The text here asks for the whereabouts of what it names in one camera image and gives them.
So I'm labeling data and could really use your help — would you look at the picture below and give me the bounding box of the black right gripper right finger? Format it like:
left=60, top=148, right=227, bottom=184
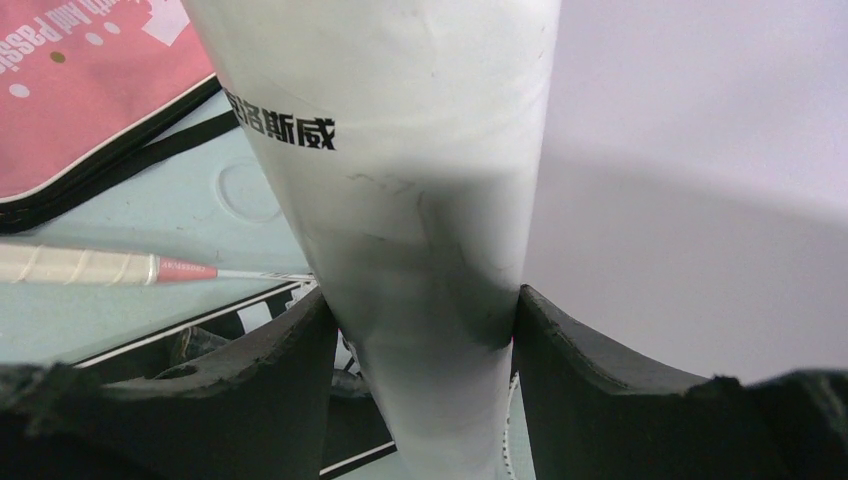
left=514, top=285, right=847, bottom=479

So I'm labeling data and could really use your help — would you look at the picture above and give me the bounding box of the white shuttlecock tube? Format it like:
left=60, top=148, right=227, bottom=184
left=184, top=1, right=560, bottom=479

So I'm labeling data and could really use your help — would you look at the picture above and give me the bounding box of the clear white tube lid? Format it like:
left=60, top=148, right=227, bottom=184
left=213, top=157, right=281, bottom=224

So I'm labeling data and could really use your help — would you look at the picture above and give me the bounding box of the pink racket cover bag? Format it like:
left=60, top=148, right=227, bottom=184
left=1, top=1, right=220, bottom=235

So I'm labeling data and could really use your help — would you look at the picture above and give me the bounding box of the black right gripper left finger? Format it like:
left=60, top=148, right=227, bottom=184
left=1, top=290, right=337, bottom=479

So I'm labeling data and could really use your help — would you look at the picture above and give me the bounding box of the black racket cover bag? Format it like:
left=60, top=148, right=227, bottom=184
left=77, top=282, right=396, bottom=479

